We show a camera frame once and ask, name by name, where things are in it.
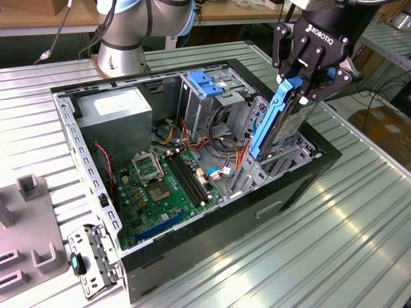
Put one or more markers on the hard disk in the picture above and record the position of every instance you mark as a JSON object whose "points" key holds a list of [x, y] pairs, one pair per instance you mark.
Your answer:
{"points": [[285, 128]]}

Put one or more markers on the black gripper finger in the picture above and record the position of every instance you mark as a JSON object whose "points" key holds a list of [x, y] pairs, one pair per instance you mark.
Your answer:
{"points": [[281, 48], [337, 81]]}

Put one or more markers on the grey metal drive cage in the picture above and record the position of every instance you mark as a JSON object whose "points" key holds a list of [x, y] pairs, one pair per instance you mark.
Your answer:
{"points": [[196, 112]]}

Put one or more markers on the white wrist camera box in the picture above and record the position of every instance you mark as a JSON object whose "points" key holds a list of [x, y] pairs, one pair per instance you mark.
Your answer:
{"points": [[311, 4]]}

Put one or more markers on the cardboard box on desk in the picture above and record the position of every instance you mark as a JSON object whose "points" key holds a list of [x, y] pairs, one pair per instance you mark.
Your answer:
{"points": [[51, 4]]}

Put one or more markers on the grey power supply unit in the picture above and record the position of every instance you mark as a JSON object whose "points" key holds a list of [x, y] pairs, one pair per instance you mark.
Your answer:
{"points": [[112, 134]]}

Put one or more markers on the metal expansion bracket plate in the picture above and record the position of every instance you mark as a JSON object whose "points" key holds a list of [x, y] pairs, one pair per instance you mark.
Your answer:
{"points": [[80, 237]]}

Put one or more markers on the grey metal disk bay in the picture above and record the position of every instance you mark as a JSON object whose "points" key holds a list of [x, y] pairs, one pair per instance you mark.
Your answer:
{"points": [[253, 179]]}

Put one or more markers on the grey parts rack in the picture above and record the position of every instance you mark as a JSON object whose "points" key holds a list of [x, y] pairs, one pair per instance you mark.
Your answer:
{"points": [[29, 224]]}

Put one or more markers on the long wooden desk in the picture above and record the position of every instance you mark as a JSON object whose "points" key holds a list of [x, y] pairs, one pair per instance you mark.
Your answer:
{"points": [[224, 13]]}

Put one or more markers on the green motherboard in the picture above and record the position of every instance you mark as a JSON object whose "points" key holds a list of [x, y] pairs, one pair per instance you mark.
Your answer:
{"points": [[175, 200]]}

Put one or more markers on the silver metal cylinder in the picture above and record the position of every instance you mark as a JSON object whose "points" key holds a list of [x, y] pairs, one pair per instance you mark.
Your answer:
{"points": [[403, 20]]}

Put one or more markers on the brown cardboard floor box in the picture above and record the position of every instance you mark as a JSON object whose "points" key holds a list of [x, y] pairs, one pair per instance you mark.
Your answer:
{"points": [[385, 134]]}

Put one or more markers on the blue expansion slot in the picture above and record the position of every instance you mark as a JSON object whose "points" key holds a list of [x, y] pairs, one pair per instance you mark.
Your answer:
{"points": [[160, 226]]}

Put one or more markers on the black RAM slot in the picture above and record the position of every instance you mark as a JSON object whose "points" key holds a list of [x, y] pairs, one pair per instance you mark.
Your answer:
{"points": [[192, 178], [184, 183]]}

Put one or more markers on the black open PC case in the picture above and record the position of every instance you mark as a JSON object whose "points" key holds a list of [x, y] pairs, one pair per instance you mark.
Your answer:
{"points": [[224, 231]]}

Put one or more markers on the CPU socket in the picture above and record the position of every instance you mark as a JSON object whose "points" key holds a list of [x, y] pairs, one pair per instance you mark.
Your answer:
{"points": [[159, 192]]}

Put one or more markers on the metal slat side table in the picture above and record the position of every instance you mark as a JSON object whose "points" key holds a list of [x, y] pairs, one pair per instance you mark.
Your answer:
{"points": [[395, 48]]}

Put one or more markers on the blue plastic drive latch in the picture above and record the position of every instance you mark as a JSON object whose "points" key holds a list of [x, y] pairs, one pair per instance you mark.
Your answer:
{"points": [[199, 80]]}

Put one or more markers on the black latch blue stripe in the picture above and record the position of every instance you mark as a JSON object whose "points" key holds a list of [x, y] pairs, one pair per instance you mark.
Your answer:
{"points": [[77, 264]]}

